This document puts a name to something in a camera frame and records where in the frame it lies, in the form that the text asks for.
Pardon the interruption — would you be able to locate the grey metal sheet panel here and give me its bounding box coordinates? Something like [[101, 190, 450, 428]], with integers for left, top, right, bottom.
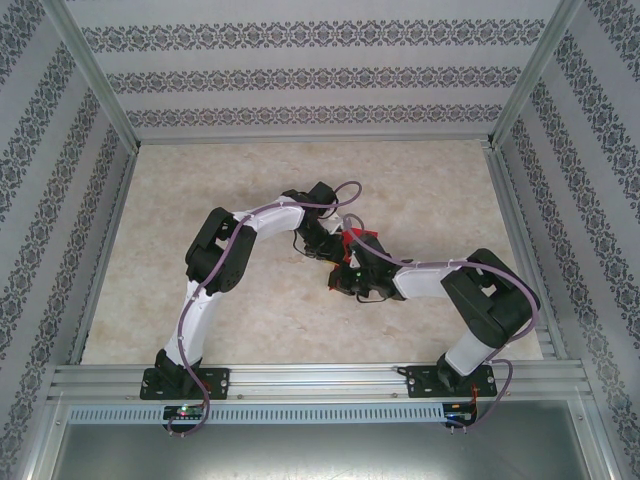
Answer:
[[49, 423, 599, 480]]

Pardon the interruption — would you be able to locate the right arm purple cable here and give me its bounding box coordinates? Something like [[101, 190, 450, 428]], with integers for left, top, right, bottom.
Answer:
[[342, 213, 541, 434]]

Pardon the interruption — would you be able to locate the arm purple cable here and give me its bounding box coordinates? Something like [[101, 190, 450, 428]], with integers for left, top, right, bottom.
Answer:
[[167, 179, 363, 440], [342, 213, 541, 434]]

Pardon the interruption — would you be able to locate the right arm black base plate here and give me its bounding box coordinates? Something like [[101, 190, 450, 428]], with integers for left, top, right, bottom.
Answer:
[[405, 364, 499, 400]]

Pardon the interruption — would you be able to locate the aluminium mounting rail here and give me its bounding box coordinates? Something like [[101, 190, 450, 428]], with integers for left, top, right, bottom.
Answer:
[[47, 363, 592, 402]]

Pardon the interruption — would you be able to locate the slotted grey cable duct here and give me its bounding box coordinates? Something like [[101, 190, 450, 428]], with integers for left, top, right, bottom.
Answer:
[[67, 402, 479, 426]]

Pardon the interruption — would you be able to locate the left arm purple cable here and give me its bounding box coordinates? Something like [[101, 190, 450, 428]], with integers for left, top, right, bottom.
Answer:
[[167, 179, 363, 440]]

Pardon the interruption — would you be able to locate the aluminium side rail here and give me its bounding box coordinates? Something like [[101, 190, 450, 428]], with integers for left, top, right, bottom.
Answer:
[[67, 147, 140, 366], [483, 144, 570, 362]]

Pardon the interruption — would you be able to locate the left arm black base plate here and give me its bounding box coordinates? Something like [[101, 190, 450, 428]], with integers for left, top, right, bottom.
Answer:
[[139, 367, 232, 401]]

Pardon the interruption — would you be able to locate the aluminium frame post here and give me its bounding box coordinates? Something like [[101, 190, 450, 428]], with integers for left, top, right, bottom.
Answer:
[[487, 0, 585, 149], [42, 0, 142, 151]]

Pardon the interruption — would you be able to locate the aluminium frame beam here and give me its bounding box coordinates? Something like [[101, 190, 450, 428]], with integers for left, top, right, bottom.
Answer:
[[569, 399, 626, 480], [14, 394, 69, 480]]

